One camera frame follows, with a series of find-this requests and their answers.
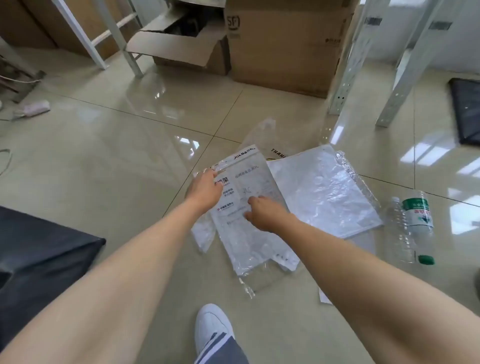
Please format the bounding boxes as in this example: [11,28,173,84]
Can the person's right hand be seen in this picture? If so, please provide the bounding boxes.
[244,195,295,233]

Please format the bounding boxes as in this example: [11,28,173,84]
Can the person's left hand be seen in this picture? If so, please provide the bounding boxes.
[184,170,224,217]

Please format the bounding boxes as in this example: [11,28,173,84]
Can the crinkled clear bubble bag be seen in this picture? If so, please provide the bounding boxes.
[334,149,380,211]

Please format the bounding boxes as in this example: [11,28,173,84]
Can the clear ribbed plastic bottle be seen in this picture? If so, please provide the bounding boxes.
[384,196,417,263]

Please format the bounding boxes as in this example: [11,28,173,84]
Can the green label plastic bottle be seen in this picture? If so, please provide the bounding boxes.
[401,190,437,266]

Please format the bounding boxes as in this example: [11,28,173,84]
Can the person's left forearm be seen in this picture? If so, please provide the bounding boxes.
[0,198,226,364]

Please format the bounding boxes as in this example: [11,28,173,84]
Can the person's right forearm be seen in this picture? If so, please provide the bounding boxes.
[275,215,480,364]

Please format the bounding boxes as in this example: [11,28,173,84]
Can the white shoe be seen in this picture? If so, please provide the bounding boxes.
[194,303,236,357]

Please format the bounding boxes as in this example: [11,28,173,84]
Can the open cardboard box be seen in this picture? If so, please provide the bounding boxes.
[125,5,232,76]

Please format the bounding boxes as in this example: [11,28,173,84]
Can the large closed cardboard box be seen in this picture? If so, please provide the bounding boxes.
[224,0,361,99]

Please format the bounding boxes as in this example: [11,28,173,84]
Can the white perforated shelf upright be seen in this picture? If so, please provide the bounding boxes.
[327,0,378,116]
[375,0,458,128]

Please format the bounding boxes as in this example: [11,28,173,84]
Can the small pale pink object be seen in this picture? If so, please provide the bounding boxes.
[13,99,52,121]

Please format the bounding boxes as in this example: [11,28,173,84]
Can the slim white shelf upright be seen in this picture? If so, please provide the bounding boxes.
[392,22,417,72]

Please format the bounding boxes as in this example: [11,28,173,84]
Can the brown wooden stand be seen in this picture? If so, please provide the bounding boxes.
[0,54,47,104]

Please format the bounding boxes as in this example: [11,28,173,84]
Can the brown cardboard panel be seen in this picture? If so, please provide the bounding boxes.
[0,0,132,61]

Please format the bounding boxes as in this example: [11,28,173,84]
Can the white metal ladder frame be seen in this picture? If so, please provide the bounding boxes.
[50,0,145,79]

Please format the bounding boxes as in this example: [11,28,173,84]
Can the black square table pedestal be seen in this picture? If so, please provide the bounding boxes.
[448,77,480,147]

